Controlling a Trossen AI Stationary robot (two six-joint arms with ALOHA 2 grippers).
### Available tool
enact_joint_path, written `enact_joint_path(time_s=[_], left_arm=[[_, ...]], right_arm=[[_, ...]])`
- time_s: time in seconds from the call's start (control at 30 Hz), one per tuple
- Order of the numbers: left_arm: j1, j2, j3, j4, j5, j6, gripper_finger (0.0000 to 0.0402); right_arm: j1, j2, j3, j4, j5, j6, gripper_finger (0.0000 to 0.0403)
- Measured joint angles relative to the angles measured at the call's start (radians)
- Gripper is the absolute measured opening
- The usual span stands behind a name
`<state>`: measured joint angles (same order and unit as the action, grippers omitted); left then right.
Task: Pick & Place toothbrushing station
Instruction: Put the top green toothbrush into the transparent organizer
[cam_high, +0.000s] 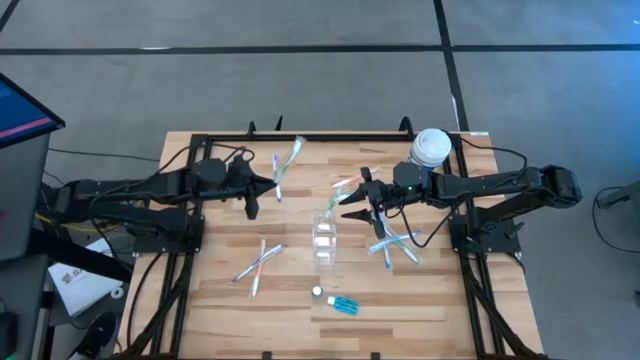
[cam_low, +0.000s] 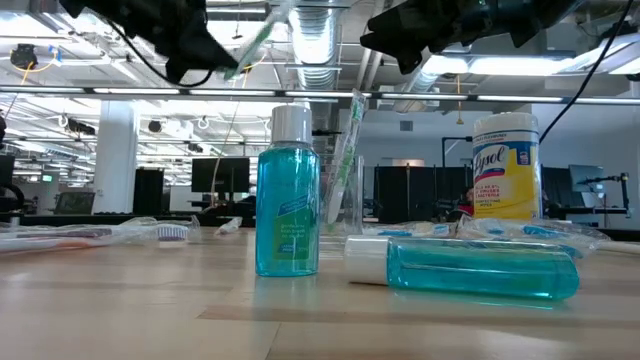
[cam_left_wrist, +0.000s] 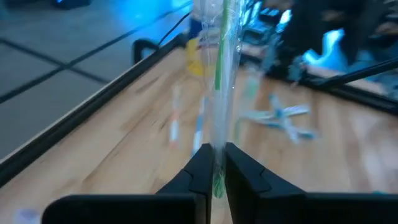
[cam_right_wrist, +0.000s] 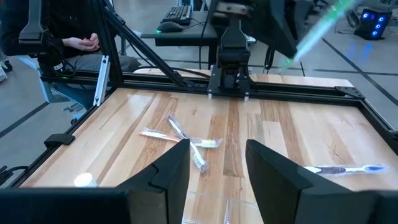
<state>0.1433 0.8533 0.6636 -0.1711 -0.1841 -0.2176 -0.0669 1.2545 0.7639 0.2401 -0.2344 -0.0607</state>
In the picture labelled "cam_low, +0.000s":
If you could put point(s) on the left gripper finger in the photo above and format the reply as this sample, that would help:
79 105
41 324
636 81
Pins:
195 62
207 42

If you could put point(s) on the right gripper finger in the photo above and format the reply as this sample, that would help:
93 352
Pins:
385 42
392 22

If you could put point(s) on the blue mouthwash bottle white cap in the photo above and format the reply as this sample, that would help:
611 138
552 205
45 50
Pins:
287 200

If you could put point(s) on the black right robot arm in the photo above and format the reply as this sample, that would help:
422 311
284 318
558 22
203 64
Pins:
540 20

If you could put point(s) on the long ceiling light track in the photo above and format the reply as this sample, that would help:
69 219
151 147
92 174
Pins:
325 94

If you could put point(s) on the black computer monitor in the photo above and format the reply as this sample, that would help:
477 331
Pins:
555 187
220 175

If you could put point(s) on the white building column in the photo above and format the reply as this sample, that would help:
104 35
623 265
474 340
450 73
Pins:
115 160

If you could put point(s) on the black cabinet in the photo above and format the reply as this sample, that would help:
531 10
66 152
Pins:
147 192

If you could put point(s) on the black partition panel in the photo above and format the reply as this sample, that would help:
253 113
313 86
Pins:
420 195

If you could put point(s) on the clear plastic square cup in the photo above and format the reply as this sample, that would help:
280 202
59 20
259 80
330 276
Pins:
356 200

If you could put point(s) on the yellow Lysol wipes canister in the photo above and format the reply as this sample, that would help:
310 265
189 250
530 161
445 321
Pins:
505 175

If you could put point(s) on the person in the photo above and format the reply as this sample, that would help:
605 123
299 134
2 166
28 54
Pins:
467 207

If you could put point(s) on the blue and white tube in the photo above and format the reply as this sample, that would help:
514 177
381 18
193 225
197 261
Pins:
475 270

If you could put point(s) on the silver ventilation duct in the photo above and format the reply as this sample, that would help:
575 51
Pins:
420 82
320 45

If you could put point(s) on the black pole frame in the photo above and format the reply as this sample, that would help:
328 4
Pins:
443 150

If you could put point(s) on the black aluminium rig frame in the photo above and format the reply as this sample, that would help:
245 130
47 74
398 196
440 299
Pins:
75 219

